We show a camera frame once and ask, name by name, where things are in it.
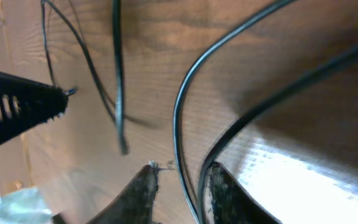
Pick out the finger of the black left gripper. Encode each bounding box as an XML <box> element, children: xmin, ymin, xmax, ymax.
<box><xmin>0</xmin><ymin>72</ymin><xmax>70</xmax><ymax>145</ymax></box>

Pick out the thin black USB cable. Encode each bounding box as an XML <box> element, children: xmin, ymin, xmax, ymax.
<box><xmin>172</xmin><ymin>0</ymin><xmax>358</xmax><ymax>224</ymax></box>

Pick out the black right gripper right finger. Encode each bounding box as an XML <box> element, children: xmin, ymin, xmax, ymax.
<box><xmin>209</xmin><ymin>162</ymin><xmax>281</xmax><ymax>224</ymax></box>

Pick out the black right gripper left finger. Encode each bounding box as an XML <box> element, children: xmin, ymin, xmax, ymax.
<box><xmin>89</xmin><ymin>164</ymin><xmax>158</xmax><ymax>224</ymax></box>

